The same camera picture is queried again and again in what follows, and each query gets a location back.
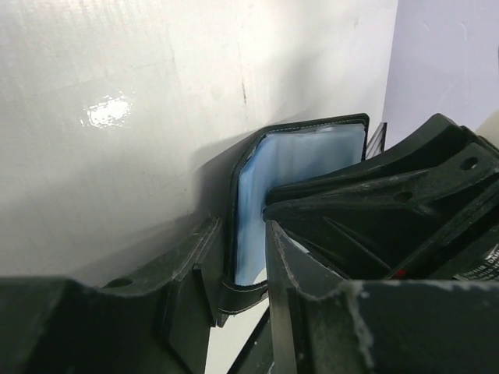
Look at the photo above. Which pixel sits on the black card holder wallet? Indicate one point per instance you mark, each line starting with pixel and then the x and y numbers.
pixel 273 156

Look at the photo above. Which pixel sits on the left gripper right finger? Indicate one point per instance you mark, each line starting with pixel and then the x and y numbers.
pixel 310 326

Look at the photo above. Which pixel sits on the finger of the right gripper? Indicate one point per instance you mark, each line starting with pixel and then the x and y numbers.
pixel 370 171
pixel 348 228

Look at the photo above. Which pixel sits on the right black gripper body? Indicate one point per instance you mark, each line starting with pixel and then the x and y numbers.
pixel 444 223

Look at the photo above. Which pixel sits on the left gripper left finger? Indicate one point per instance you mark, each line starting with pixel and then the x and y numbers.
pixel 184 286

